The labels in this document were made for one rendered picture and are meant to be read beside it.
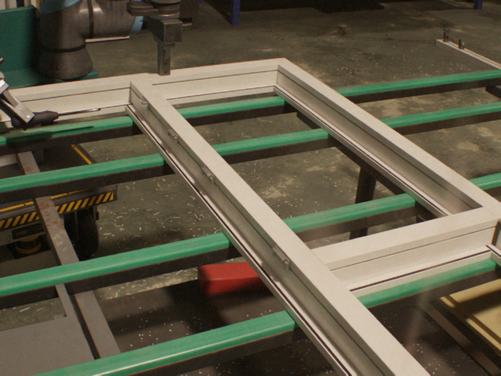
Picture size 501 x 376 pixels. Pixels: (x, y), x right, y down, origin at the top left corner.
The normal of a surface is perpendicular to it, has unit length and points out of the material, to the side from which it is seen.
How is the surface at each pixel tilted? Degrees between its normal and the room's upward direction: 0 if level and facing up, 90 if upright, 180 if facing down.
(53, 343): 0
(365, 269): 90
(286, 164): 0
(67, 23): 90
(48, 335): 0
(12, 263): 90
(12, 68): 90
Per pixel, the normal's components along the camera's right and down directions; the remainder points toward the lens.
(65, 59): 0.24, 0.17
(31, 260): 0.55, 0.44
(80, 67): 0.71, 0.05
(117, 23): 0.33, 0.58
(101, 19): 0.34, 0.36
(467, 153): 0.05, -0.87
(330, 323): -0.90, 0.17
